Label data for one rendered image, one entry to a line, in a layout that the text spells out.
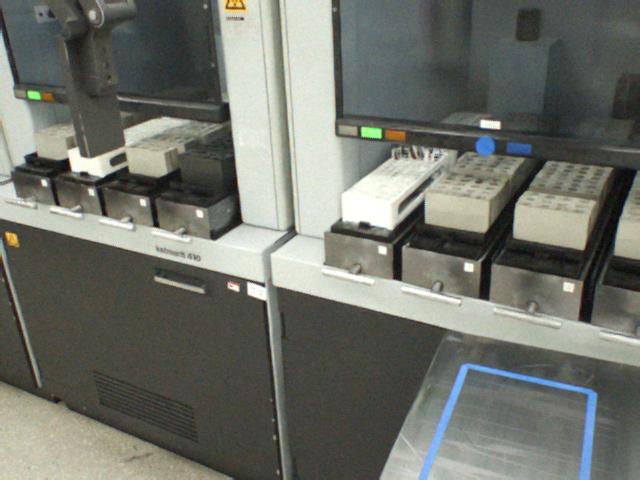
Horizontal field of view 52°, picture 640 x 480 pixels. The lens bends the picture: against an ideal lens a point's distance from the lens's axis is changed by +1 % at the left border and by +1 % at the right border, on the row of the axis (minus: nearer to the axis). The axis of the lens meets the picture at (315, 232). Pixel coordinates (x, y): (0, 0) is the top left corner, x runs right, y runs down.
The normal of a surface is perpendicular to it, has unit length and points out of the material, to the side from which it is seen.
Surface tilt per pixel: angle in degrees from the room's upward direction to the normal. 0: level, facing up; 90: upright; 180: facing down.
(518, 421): 0
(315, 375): 90
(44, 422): 0
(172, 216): 90
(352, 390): 90
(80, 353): 90
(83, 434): 0
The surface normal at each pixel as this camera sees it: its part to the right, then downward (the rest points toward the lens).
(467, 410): -0.05, -0.90
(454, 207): -0.49, 0.39
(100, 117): 0.87, 0.17
